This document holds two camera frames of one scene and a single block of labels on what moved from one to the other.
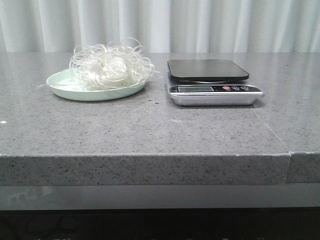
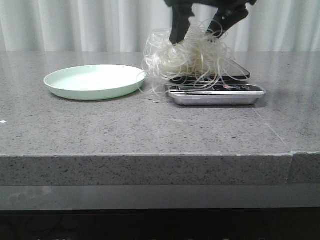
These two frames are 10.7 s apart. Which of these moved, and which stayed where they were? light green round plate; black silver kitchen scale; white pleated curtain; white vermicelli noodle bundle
Moved: white vermicelli noodle bundle
Stayed: light green round plate; black silver kitchen scale; white pleated curtain
